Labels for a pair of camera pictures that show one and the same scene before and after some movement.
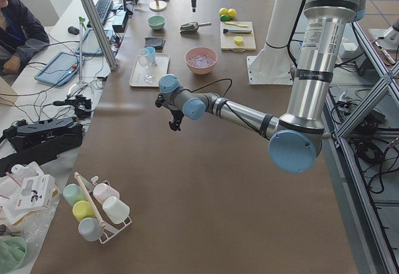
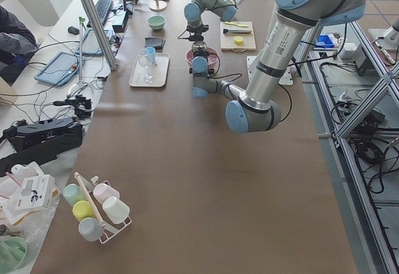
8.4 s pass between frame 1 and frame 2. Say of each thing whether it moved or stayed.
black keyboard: stayed
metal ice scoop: moved
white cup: stayed
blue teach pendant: stayed
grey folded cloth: stayed
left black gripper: moved
